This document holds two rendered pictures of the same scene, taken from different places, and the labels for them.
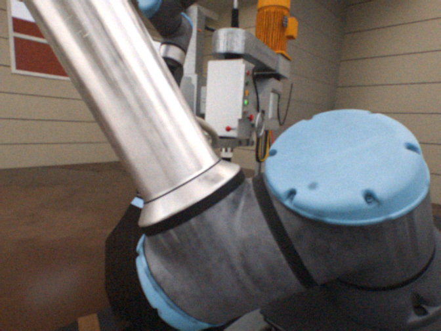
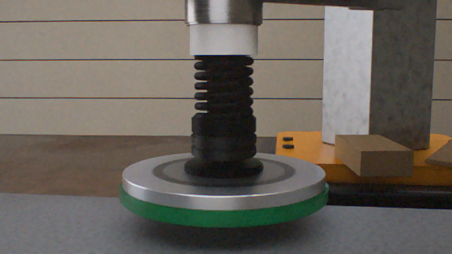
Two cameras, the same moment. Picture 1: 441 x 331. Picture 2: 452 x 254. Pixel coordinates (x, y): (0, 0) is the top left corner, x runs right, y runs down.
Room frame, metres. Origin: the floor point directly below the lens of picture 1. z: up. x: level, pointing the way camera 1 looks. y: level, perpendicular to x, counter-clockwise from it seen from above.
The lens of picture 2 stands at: (1.45, -0.47, 1.00)
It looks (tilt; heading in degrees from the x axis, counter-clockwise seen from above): 8 degrees down; 51
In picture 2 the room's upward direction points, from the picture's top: straight up
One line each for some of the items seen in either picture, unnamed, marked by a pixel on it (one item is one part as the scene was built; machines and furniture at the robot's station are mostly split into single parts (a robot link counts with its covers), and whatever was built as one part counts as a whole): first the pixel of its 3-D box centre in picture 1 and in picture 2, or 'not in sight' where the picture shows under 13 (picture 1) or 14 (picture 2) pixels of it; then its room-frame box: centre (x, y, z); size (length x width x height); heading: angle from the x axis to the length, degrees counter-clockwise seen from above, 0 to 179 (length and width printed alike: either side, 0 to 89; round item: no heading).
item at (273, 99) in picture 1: (264, 106); not in sight; (2.36, -0.35, 1.34); 0.19 x 0.19 x 0.20
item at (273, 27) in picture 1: (273, 29); not in sight; (2.36, -0.37, 1.90); 0.31 x 0.28 x 0.40; 63
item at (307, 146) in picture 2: not in sight; (372, 151); (2.53, 0.28, 0.76); 0.49 x 0.49 x 0.05; 45
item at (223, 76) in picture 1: (235, 104); not in sight; (1.85, -0.09, 1.32); 0.36 x 0.22 x 0.45; 153
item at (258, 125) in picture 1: (254, 125); not in sight; (1.83, -0.22, 1.20); 0.15 x 0.10 x 0.15; 153
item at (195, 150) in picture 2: not in sight; (223, 149); (1.77, -0.06, 0.90); 0.07 x 0.07 x 0.01
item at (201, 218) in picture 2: not in sight; (223, 178); (1.77, -0.06, 0.87); 0.22 x 0.22 x 0.04
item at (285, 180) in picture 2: not in sight; (223, 175); (1.77, -0.06, 0.87); 0.21 x 0.21 x 0.01
